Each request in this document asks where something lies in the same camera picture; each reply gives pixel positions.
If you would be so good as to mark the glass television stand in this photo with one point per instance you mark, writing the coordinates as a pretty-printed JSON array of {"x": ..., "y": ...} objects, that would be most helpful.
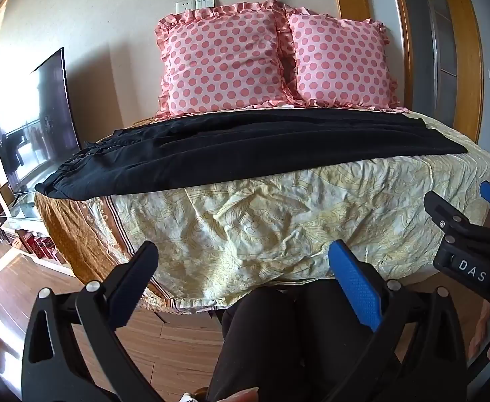
[{"x": 21, "y": 209}]

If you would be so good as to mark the small pink polka dot pillow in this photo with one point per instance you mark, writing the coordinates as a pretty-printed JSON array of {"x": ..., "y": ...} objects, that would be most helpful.
[{"x": 341, "y": 60}]

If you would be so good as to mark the large pink polka dot pillow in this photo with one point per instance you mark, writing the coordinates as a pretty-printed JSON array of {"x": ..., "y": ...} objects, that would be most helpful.
[{"x": 224, "y": 58}]

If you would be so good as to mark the white light switch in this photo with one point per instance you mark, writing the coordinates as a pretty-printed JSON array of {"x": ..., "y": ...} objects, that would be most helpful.
[{"x": 206, "y": 1}]

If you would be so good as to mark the black flat screen television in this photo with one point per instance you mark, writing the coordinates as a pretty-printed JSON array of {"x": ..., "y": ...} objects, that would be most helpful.
[{"x": 39, "y": 113}]

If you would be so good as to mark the bed with yellow patterned sheet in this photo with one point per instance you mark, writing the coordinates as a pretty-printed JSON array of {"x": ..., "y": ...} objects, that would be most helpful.
[{"x": 270, "y": 226}]

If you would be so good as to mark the wooden door frame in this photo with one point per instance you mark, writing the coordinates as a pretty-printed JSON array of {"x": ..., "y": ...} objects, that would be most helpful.
[{"x": 469, "y": 42}]

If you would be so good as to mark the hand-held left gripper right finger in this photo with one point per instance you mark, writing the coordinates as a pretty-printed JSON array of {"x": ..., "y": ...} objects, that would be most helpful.
[{"x": 355, "y": 287}]

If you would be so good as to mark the person's left hand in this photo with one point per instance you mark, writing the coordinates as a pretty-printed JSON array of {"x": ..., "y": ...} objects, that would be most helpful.
[{"x": 240, "y": 396}]

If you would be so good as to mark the person's leg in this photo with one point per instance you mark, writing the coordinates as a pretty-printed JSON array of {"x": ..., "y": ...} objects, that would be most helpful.
[
  {"x": 261, "y": 343},
  {"x": 337, "y": 356}
]

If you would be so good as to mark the black pants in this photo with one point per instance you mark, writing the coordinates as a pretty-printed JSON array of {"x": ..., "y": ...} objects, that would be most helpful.
[{"x": 228, "y": 155}]

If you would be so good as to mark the row of red boxes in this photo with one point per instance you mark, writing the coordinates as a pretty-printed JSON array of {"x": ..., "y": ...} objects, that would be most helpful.
[{"x": 39, "y": 246}]

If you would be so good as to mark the person's right leg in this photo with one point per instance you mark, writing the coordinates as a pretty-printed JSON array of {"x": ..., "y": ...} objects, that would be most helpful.
[{"x": 337, "y": 356}]

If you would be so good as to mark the person's left leg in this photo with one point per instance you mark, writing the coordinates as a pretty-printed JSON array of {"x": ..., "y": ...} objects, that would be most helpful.
[{"x": 261, "y": 343}]

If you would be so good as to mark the grey door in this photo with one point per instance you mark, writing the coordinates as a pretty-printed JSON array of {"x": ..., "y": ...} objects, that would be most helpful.
[{"x": 439, "y": 37}]

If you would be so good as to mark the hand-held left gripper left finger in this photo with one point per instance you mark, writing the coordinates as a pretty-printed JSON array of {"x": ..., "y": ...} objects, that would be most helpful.
[{"x": 134, "y": 278}]

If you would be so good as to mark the white wall socket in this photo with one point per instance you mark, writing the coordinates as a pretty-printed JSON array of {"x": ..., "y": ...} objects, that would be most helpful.
[{"x": 185, "y": 6}]

